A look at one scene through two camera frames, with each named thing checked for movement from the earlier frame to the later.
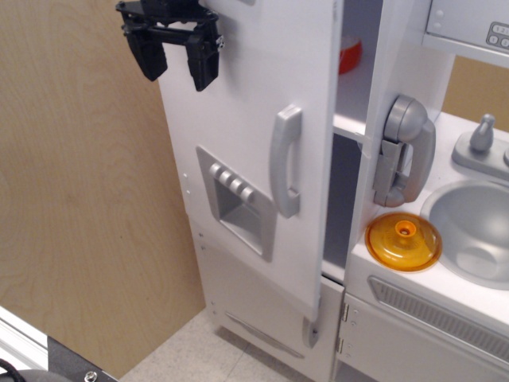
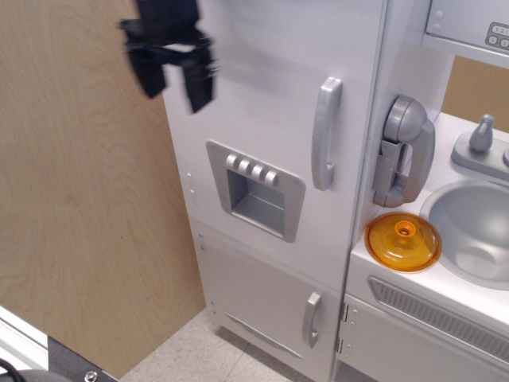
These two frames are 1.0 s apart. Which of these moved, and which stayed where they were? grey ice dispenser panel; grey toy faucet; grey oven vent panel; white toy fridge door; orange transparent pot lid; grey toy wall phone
Moved: grey ice dispenser panel; white toy fridge door
Stayed: grey toy faucet; grey oven vent panel; orange transparent pot lid; grey toy wall phone
